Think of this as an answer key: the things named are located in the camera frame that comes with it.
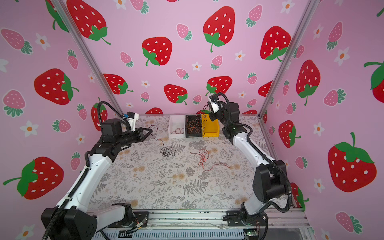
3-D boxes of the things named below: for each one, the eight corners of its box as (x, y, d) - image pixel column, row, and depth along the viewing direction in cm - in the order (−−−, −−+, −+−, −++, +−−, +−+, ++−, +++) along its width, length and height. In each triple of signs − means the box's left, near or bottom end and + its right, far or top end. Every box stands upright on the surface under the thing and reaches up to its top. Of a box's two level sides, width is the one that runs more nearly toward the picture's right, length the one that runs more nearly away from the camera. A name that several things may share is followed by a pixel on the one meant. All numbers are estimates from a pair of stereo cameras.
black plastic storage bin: (184, 137, 107) (184, 132, 103) (185, 119, 119) (185, 113, 115) (202, 137, 107) (202, 132, 103) (201, 118, 119) (201, 113, 115)
